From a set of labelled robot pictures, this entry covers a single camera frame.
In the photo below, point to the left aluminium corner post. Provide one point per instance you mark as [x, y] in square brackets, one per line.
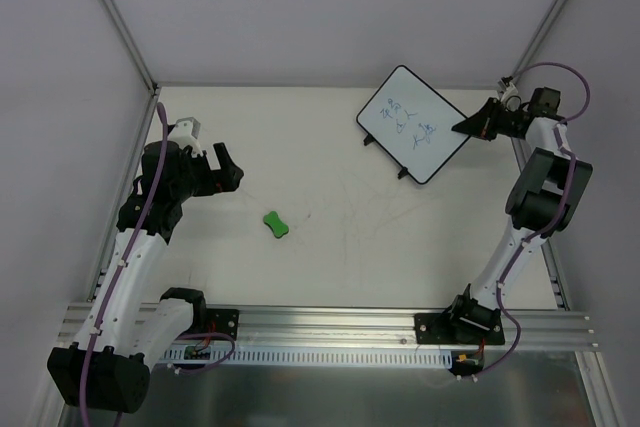
[125, 36]

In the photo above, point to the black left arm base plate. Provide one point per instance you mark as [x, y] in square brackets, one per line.
[222, 321]

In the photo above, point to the small black-framed whiteboard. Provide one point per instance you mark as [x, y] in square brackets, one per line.
[413, 124]

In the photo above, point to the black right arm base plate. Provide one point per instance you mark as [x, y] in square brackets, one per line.
[441, 329]

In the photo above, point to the green bone-shaped eraser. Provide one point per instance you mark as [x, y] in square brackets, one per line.
[276, 225]

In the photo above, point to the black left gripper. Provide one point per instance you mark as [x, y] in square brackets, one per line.
[210, 175]

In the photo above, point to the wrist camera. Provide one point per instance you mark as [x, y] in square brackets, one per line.
[508, 94]
[185, 133]

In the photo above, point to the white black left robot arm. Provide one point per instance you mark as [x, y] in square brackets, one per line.
[108, 365]

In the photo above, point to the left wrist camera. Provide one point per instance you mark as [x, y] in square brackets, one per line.
[185, 133]

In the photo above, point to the white slotted cable duct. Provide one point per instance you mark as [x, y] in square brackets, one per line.
[411, 357]

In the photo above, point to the aluminium corner post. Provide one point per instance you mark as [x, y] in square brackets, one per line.
[541, 32]
[125, 36]

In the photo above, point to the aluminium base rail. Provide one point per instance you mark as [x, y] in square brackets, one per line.
[541, 330]

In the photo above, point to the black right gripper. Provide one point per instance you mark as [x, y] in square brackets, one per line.
[495, 118]

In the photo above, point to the right aluminium corner post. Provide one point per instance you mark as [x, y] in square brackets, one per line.
[541, 32]

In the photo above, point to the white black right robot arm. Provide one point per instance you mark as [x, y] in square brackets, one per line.
[541, 203]

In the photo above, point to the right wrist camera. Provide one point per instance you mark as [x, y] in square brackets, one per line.
[508, 94]

